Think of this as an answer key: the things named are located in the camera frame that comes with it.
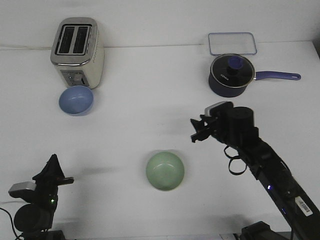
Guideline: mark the blue bowl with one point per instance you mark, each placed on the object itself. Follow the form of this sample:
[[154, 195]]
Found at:
[[76, 100]]

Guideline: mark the glass pot lid blue knob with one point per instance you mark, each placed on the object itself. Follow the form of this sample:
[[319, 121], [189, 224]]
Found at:
[[232, 70]]

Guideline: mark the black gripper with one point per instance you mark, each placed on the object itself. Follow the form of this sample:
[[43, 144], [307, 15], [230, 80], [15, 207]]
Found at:
[[50, 178], [206, 127]]

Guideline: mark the silver cream two-slot toaster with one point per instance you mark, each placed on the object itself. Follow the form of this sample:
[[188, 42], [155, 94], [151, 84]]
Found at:
[[78, 53]]

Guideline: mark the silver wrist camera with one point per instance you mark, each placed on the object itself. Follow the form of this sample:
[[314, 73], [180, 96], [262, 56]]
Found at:
[[22, 189], [211, 110]]

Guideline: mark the dark blue saucepan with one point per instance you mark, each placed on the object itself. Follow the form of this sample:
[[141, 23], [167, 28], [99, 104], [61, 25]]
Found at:
[[228, 92]]

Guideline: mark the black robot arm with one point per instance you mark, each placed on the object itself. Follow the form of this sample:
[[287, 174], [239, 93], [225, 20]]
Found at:
[[35, 219], [235, 127]]

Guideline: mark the clear rectangular container lid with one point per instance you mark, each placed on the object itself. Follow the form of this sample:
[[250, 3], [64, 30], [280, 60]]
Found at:
[[241, 43]]

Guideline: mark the green bowl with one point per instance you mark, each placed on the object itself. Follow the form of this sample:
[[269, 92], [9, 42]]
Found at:
[[165, 171]]

